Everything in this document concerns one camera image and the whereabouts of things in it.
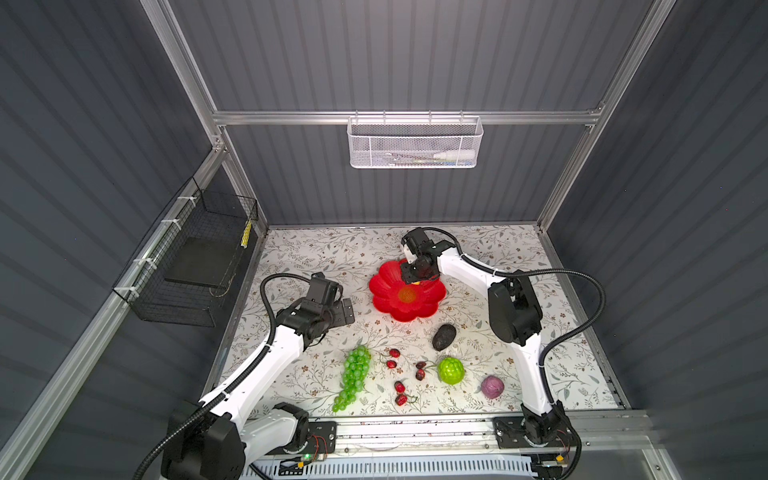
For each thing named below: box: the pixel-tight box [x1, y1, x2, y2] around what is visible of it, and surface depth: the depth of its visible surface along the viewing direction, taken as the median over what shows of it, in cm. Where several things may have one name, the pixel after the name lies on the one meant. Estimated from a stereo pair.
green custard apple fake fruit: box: [438, 357, 465, 385], surface depth 80 cm
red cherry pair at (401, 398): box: [394, 380, 408, 407], surface depth 82 cm
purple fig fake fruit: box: [481, 375, 505, 399], surface depth 79 cm
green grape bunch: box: [332, 345, 373, 412], surface depth 82 cm
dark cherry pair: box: [415, 361, 427, 381], surface depth 84 cm
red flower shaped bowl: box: [369, 259, 447, 322], surface depth 102 cm
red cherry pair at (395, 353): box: [386, 348, 401, 369], surface depth 88 cm
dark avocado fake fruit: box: [432, 324, 457, 351], surface depth 88 cm
